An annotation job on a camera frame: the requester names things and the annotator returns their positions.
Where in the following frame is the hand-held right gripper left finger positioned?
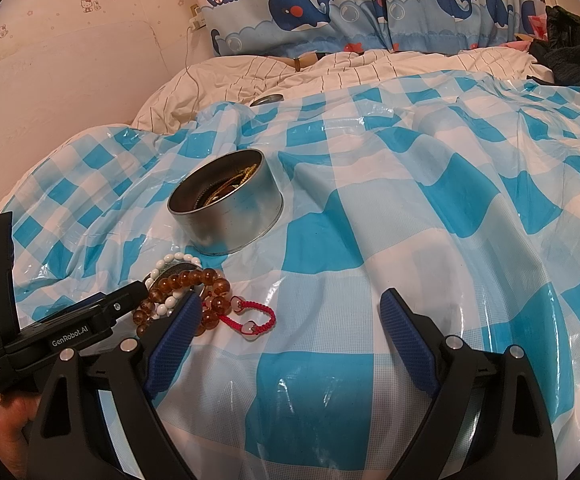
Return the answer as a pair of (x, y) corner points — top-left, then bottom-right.
(29, 290), (204, 480)

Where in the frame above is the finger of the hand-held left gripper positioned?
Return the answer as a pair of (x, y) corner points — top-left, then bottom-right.
(96, 281), (157, 332)

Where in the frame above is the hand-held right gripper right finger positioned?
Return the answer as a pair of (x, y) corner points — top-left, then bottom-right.
(378, 288), (557, 480)

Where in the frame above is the amber bead bracelet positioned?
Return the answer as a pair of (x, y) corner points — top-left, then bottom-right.
(132, 267), (234, 339)

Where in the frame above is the white bead bracelet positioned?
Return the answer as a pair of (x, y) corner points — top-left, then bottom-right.
(144, 252), (206, 322)

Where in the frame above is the red cord bracelet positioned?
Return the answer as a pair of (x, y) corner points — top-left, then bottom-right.
(205, 296), (277, 337)

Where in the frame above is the round metal tin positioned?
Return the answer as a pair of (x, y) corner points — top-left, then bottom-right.
(166, 149), (285, 256)

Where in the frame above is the black ribbed bracelet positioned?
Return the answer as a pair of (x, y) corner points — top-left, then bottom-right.
(196, 181), (232, 207)

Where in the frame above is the gold bracelet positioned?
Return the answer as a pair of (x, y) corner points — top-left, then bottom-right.
(210, 161), (262, 197)

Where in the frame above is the person's left hand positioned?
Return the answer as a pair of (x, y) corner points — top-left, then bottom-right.
(0, 393), (39, 480)

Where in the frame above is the blue checkered plastic sheet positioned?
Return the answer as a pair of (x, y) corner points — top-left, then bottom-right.
(0, 72), (580, 480)

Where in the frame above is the white striped duvet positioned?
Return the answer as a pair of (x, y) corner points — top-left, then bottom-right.
(132, 49), (556, 134)

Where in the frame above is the pink cloth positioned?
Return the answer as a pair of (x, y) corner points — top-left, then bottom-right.
(509, 14), (547, 54)

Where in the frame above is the dark clothing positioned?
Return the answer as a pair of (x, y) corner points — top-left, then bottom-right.
(526, 5), (580, 87)

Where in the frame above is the whale print curtain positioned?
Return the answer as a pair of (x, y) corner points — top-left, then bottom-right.
(177, 0), (551, 59)

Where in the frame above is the white charger cable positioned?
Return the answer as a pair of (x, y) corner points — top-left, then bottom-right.
(184, 17), (207, 107)

